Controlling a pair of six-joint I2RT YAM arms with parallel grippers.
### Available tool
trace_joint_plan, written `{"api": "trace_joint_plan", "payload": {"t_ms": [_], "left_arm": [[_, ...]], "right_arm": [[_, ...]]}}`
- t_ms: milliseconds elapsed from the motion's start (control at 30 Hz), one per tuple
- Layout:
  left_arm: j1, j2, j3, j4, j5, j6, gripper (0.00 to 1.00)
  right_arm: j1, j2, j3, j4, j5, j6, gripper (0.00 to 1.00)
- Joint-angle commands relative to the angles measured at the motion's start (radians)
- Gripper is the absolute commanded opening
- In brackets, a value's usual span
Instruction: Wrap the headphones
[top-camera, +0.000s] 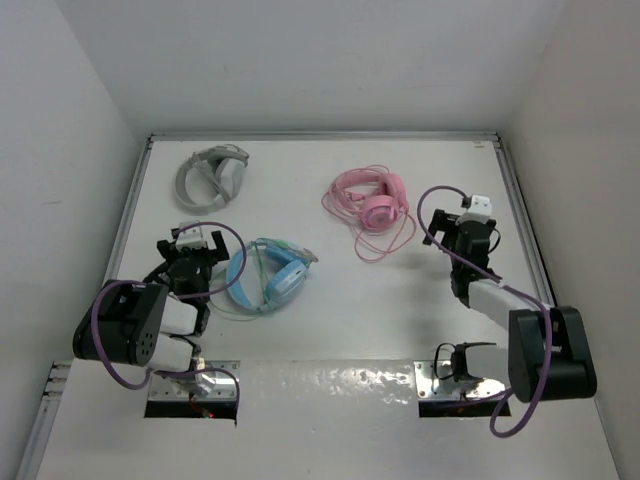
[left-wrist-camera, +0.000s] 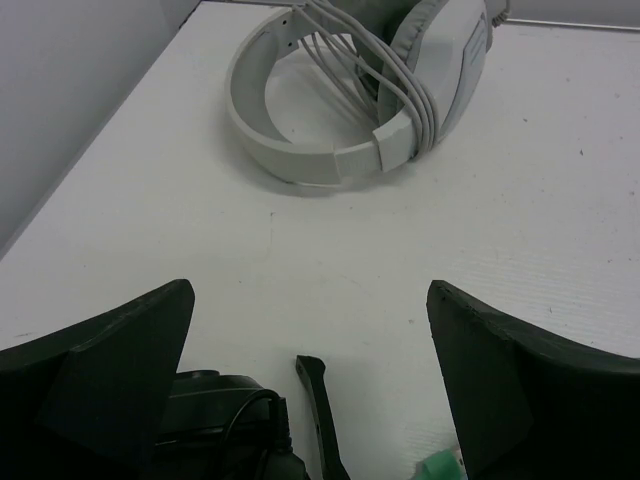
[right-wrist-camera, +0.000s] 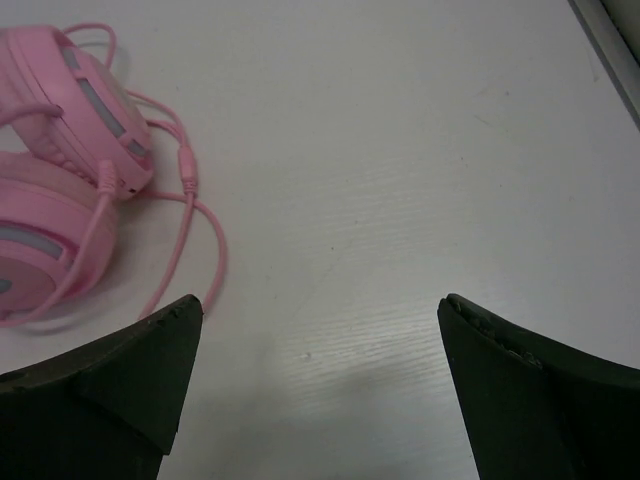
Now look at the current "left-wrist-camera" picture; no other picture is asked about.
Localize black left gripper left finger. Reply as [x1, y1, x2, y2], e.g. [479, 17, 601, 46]
[1, 279, 195, 479]

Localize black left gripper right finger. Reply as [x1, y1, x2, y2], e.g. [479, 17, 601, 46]
[426, 280, 639, 479]

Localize black headphones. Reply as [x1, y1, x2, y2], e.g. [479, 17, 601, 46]
[154, 353, 354, 480]

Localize green cable plug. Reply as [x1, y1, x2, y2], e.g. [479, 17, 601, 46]
[412, 447, 468, 480]

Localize white headphones with cable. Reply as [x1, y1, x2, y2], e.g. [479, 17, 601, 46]
[225, 1, 512, 186]

